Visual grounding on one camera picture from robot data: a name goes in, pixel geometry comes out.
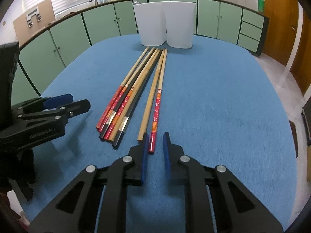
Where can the green bottle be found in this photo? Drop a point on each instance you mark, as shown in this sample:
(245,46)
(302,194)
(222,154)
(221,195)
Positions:
(261,6)

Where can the red floral chopstick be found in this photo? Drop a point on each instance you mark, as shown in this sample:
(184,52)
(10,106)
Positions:
(120,88)

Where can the brown cardboard board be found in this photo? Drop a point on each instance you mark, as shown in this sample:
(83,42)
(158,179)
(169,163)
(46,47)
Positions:
(33,21)

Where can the black chopstick silver band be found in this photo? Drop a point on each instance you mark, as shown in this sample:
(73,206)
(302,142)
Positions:
(120,133)

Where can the cardboard box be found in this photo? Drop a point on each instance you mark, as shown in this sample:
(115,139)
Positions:
(309,163)

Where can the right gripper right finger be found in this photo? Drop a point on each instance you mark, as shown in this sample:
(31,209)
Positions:
(215,199)

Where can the red orange chopstick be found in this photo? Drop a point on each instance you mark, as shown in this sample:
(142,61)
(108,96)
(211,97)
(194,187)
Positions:
(124,96)

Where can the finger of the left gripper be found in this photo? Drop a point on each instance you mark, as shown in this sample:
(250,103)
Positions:
(65,112)
(44,103)

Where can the green lower kitchen cabinets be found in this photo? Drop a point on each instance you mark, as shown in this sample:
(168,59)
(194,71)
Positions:
(45,54)

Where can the red white-flower chopstick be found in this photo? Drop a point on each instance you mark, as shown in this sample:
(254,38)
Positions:
(156,113)

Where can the plain bamboo chopstick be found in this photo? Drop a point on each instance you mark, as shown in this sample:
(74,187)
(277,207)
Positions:
(130,97)

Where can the black glass cabinet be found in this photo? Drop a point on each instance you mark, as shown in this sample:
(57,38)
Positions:
(306,115)

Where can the wooden door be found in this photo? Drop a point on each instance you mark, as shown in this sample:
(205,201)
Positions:
(282,28)
(301,65)

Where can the plain wooden chopstick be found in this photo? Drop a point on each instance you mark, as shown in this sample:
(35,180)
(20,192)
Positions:
(147,111)

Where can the black silver-band chopstick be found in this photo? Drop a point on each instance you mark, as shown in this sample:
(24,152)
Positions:
(121,93)

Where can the brown wooden stool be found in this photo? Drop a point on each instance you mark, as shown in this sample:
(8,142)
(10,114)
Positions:
(294,134)

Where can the blue table cloth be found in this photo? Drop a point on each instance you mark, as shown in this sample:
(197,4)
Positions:
(217,103)

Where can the white twin utensil holder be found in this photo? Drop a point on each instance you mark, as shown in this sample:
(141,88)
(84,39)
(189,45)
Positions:
(170,22)

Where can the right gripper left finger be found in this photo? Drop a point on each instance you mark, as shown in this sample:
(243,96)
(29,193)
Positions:
(96,200)

